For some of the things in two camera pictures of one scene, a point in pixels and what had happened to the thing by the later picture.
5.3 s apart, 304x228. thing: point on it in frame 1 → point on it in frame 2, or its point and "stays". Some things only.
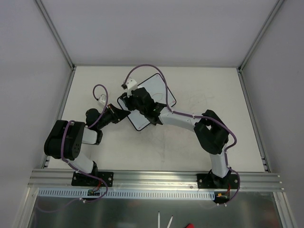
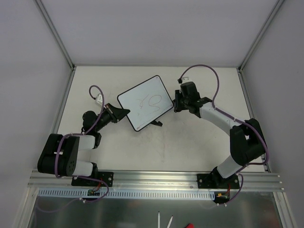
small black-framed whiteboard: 155,86 stays
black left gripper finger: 121,115 stays
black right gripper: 130,100 → 178,101
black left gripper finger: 114,109 stays
